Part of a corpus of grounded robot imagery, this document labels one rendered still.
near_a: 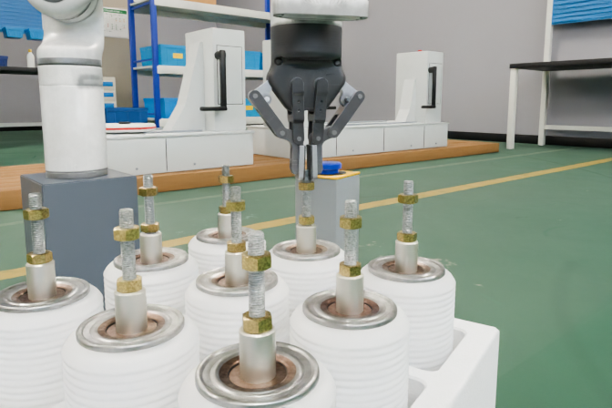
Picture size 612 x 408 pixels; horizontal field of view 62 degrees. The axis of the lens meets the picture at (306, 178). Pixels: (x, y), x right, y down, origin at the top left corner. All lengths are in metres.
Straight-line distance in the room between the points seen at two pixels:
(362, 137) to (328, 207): 2.68
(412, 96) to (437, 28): 2.47
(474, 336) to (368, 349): 0.20
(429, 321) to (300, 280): 0.14
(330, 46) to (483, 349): 0.33
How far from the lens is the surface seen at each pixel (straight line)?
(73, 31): 0.91
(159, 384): 0.38
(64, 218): 0.84
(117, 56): 6.90
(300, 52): 0.52
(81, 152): 0.85
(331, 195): 0.71
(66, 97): 0.85
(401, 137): 3.69
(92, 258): 0.86
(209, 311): 0.45
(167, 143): 2.56
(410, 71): 4.11
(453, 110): 6.20
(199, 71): 2.84
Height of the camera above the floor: 0.42
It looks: 8 degrees down
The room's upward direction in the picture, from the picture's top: straight up
